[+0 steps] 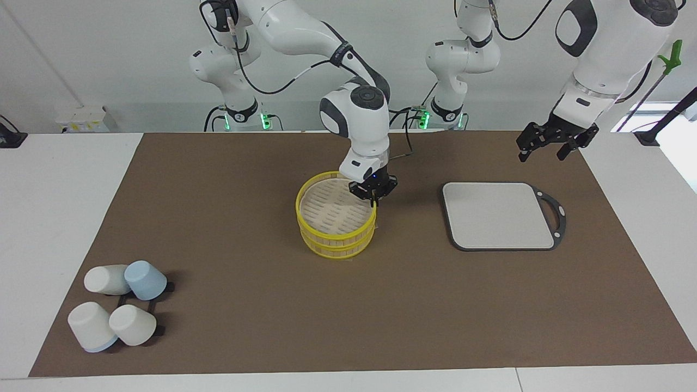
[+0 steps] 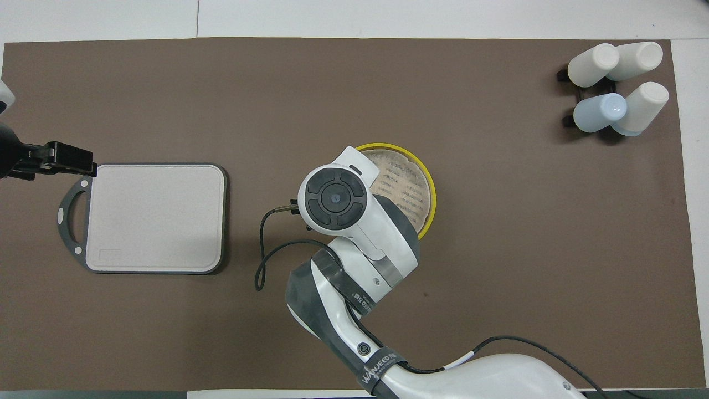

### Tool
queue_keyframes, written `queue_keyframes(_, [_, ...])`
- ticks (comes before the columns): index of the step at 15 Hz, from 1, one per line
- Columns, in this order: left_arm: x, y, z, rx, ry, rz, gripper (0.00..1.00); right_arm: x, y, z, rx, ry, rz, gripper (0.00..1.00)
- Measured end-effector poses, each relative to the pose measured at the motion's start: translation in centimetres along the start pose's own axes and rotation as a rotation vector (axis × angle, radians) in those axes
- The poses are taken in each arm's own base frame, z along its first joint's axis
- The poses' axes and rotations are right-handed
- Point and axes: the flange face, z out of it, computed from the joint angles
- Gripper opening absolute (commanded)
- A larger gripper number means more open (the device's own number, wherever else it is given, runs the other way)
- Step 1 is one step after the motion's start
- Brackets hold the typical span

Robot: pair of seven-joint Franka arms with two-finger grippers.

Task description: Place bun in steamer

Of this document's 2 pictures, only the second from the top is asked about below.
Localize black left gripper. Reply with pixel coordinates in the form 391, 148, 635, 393
8, 142, 98, 181

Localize yellow steamer basket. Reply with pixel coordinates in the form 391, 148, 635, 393
354, 143, 437, 242

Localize grey white cutting board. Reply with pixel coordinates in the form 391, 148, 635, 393
56, 162, 229, 275

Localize brown table mat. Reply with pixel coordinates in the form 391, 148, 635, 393
0, 37, 707, 391

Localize black cup rack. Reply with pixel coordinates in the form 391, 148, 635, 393
557, 64, 618, 129

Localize light blue plastic cup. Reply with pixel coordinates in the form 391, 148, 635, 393
573, 93, 628, 134

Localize white plastic cup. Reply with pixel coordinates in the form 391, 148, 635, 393
567, 43, 620, 88

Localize white cup blue rim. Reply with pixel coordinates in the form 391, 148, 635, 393
610, 81, 670, 137
605, 41, 664, 82

